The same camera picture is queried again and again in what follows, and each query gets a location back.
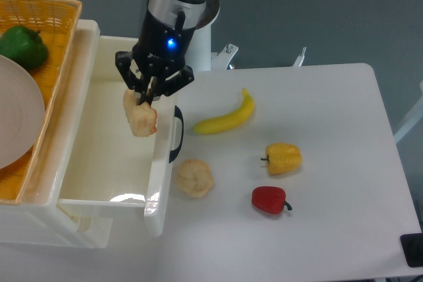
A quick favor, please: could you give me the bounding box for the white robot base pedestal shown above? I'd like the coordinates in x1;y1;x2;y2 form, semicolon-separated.
178;0;239;72

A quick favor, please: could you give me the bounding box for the beige round plate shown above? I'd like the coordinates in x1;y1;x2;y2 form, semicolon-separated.
1;56;45;168

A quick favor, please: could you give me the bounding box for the black drawer handle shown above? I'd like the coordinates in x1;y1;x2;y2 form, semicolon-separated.
169;106;184;163

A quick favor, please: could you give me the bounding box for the red bell pepper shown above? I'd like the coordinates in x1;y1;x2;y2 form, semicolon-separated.
251;186;293;215

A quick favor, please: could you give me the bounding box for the round bread bun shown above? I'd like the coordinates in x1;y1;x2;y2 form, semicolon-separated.
176;159;214;198

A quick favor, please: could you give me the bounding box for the white frame right side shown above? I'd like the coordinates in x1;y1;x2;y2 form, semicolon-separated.
393;81;422;144

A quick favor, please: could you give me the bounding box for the yellow bell pepper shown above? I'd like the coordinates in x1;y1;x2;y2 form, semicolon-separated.
260;143;302;175

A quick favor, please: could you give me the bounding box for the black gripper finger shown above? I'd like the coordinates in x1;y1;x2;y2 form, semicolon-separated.
138;77;151;105
147;77;161;104

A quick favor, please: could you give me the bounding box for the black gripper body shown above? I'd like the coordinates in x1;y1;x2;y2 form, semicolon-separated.
115;14;194;96

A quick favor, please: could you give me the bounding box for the black device at table edge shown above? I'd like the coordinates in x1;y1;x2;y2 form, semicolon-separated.
400;233;423;267

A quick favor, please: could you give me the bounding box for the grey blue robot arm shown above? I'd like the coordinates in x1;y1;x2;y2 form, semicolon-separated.
115;0;208;104

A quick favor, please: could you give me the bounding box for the orange woven basket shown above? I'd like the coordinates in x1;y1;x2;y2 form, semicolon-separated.
1;0;82;205

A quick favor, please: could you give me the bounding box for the square bread slice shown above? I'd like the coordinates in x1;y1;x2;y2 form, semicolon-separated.
123;88;158;137

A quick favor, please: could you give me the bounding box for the white upper drawer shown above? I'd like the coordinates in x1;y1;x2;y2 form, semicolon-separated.
59;36;178;237

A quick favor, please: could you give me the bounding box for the yellow banana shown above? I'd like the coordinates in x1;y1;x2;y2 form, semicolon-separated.
193;88;255;135

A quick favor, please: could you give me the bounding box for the green bell pepper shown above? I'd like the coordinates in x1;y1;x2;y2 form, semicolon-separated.
1;25;49;71

